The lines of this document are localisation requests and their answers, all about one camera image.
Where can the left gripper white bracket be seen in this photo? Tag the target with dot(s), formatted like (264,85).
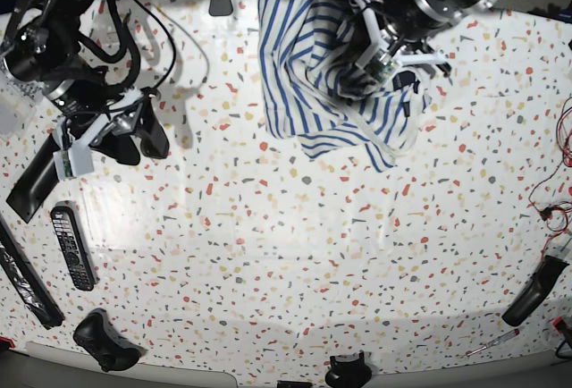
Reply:
(397,40)

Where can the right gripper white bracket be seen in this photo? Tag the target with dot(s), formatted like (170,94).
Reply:
(109,134)

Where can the blue white striped t-shirt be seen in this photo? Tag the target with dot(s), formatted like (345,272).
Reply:
(314,92)

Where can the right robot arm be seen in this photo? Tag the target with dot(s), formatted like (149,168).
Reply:
(102,109)

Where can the black TV remote control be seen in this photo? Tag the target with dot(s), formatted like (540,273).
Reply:
(75,251)

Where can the clear plastic screw box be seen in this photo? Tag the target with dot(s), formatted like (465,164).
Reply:
(18,105)

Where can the long black wrapped bar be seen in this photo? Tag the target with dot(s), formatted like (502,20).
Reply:
(27,283)

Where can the black game controller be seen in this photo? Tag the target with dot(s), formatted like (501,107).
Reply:
(92,336)

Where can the red tipped screwdriver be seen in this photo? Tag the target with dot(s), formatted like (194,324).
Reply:
(495,342)

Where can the black handle right side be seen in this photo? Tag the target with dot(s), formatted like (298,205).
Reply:
(536,290)

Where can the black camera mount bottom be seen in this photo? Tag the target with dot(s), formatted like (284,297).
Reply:
(348,371)

